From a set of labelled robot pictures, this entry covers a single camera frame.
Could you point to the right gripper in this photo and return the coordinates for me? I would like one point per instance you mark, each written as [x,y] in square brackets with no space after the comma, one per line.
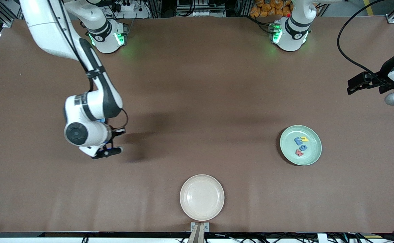
[116,132]

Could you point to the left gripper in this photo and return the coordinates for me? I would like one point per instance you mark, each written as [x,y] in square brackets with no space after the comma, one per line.
[383,76]

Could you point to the blue uppercase E foam letter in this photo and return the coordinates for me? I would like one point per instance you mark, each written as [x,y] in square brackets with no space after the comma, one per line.
[297,140]

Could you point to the blue lowercase g foam letter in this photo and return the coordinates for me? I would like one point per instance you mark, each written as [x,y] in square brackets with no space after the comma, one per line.
[300,147]

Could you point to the red lowercase w foam letter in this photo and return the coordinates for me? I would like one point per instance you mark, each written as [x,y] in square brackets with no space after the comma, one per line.
[299,153]

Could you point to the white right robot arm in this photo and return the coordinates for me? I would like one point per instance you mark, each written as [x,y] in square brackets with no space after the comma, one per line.
[48,27]

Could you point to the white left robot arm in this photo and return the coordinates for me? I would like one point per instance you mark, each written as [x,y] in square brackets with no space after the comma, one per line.
[291,37]

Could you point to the green plate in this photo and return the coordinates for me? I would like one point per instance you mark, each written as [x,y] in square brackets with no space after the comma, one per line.
[310,157]

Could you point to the beige plate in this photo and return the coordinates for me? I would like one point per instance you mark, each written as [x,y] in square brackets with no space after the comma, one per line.
[202,199]

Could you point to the brown table mat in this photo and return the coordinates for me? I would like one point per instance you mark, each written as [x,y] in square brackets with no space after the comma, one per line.
[197,152]

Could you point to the orange fruit pile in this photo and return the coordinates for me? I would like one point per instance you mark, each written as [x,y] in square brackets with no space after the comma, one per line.
[268,8]

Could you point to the white power strip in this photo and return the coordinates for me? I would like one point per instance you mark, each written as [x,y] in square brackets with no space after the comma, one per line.
[136,14]

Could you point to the white black electronics box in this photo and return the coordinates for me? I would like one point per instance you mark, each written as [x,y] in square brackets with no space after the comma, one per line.
[200,13]

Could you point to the beige camera mount pole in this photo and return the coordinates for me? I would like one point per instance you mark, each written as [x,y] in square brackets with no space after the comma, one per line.
[197,236]

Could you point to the grey metal mount bracket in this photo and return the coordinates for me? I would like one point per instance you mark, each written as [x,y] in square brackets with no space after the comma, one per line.
[207,226]

